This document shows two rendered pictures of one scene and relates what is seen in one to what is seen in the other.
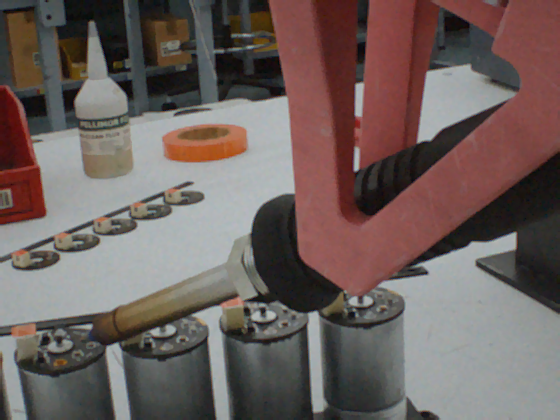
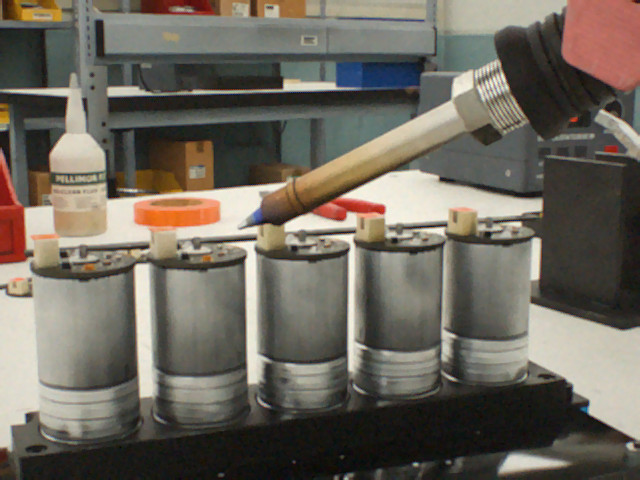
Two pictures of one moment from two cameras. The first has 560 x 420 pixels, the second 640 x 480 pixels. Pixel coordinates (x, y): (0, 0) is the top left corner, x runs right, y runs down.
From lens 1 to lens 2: 10 cm
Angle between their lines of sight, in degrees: 12
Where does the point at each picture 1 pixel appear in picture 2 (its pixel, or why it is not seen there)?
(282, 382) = (424, 298)
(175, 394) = (322, 302)
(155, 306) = (351, 163)
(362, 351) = (499, 271)
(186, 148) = (162, 212)
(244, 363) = (387, 276)
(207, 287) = (421, 130)
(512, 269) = (537, 292)
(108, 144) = (85, 200)
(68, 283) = not seen: hidden behind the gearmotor
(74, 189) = not seen: hidden behind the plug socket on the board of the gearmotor
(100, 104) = (80, 158)
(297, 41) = not seen: outside the picture
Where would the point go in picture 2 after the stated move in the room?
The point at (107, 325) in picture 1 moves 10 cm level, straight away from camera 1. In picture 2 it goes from (284, 196) to (176, 155)
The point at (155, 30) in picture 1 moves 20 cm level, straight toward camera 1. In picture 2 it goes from (37, 182) to (38, 187)
